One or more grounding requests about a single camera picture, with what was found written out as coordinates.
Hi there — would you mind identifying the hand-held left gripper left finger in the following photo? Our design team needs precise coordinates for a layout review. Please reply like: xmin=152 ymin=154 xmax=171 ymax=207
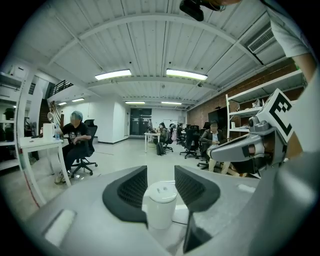
xmin=23 ymin=164 xmax=167 ymax=256

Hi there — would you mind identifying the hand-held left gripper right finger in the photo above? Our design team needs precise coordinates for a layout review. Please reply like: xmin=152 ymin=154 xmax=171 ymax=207
xmin=174 ymin=164 xmax=266 ymax=256

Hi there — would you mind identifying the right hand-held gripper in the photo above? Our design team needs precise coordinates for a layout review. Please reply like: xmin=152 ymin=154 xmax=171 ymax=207
xmin=207 ymin=88 xmax=293 ymax=177

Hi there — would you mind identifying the white electric kettle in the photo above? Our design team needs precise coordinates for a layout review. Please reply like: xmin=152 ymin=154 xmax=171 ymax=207
xmin=146 ymin=181 xmax=179 ymax=230

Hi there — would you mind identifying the person's right hand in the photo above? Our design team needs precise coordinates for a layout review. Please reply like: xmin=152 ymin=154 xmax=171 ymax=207
xmin=247 ymin=136 xmax=276 ymax=155

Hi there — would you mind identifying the black office chair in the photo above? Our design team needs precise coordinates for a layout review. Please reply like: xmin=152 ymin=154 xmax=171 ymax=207
xmin=70 ymin=119 xmax=99 ymax=176
xmin=196 ymin=141 xmax=212 ymax=171
xmin=179 ymin=124 xmax=201 ymax=160

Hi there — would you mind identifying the white shelving unit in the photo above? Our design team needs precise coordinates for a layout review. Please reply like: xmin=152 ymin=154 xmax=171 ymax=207
xmin=225 ymin=69 xmax=307 ymax=142
xmin=0 ymin=71 xmax=29 ymax=172

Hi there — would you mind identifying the black backpack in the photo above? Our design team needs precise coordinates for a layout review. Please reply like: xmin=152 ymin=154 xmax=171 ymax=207
xmin=156 ymin=141 xmax=167 ymax=157

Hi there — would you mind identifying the white desk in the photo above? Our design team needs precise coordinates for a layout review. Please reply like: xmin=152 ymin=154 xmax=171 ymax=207
xmin=17 ymin=136 xmax=73 ymax=207
xmin=143 ymin=132 xmax=162 ymax=154

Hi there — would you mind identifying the white cylindrical appliance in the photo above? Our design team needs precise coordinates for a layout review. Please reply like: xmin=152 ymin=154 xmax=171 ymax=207
xmin=42 ymin=122 xmax=56 ymax=141

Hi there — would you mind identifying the black double door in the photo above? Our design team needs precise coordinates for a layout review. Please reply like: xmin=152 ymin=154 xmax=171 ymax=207
xmin=129 ymin=107 xmax=153 ymax=136

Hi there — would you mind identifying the white ceiling air vent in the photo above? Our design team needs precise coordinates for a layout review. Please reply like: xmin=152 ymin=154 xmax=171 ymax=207
xmin=246 ymin=27 xmax=276 ymax=55

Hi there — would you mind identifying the dark staircase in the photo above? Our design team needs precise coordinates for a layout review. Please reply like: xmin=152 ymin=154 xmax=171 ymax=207
xmin=37 ymin=79 xmax=75 ymax=131

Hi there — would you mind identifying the group of ceiling light panels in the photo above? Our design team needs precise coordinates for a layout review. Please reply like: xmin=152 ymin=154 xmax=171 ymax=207
xmin=57 ymin=68 xmax=209 ymax=106

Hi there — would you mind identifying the black wall screen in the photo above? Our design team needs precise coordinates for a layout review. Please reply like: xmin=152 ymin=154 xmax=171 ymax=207
xmin=207 ymin=108 xmax=229 ymax=131

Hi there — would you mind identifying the black head-worn camera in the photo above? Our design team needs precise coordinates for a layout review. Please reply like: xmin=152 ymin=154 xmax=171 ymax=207
xmin=179 ymin=0 xmax=205 ymax=22

